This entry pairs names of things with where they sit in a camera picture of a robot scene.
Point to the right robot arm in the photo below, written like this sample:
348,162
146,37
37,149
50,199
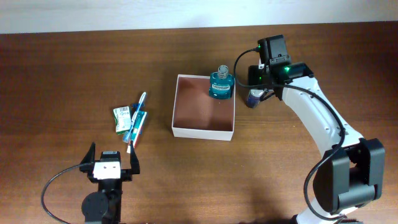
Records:
350,172

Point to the clear pump soap bottle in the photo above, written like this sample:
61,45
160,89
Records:
255,96

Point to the green white soap packet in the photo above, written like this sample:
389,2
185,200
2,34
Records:
122,117

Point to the blue white toothbrush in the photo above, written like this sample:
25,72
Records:
127,135

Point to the green toothpaste box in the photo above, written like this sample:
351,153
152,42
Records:
137,130

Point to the blue mouthwash bottle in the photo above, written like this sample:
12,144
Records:
221,83

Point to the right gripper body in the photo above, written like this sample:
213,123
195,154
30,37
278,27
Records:
256,74

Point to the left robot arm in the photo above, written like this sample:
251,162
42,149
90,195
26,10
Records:
104,205

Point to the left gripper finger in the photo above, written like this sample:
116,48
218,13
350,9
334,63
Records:
134,162
90,155

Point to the white cardboard box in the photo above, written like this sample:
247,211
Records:
197,115

